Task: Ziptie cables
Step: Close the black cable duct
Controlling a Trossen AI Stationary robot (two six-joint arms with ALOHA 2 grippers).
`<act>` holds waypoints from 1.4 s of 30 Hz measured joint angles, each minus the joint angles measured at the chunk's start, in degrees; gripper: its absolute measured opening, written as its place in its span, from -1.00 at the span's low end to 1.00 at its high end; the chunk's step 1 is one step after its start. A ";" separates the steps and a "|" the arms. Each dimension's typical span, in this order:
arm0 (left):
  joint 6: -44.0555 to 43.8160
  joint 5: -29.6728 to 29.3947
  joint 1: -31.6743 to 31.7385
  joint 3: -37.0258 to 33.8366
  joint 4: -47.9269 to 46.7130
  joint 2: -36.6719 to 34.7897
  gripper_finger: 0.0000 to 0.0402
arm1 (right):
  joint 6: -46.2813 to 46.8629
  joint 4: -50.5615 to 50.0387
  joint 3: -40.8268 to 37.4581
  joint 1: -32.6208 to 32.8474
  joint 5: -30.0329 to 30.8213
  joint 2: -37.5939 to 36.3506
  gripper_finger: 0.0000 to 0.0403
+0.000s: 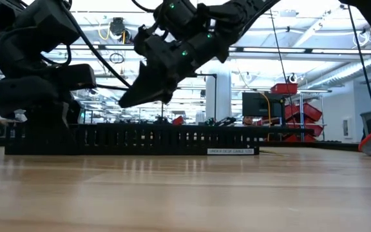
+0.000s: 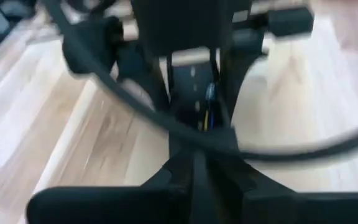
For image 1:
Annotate thin black hanging cable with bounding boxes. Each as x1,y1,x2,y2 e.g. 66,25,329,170
345,5,371,128
268,5,300,130

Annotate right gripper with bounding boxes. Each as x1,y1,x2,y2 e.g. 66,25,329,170
117,28,235,109

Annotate black aluminium table frame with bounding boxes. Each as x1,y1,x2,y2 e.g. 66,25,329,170
0,134,360,151

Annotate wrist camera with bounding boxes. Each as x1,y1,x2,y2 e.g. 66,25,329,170
0,76,62,110
133,27,174,65

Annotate black ceiling cable reel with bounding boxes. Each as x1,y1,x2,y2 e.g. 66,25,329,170
109,16,128,37

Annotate black background gantry frame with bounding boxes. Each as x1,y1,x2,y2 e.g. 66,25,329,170
195,72,218,122

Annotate yellow hanging cable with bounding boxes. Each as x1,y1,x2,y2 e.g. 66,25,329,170
258,92,272,143

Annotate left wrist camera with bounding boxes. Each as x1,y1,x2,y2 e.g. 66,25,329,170
0,76,62,110

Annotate silver metal rack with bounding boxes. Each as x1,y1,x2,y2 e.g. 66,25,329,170
296,89,333,143

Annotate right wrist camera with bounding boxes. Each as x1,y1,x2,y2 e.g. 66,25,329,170
133,27,174,65

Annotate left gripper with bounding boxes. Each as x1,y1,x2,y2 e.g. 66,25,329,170
0,63,98,154

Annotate red storage bin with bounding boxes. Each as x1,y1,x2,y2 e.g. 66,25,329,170
281,133,318,143
283,122,325,139
283,102,324,123
270,82,300,96

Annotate black slotted cable duct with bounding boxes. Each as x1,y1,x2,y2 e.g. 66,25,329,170
4,123,260,157

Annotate white building column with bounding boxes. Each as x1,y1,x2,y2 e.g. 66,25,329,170
204,60,233,125

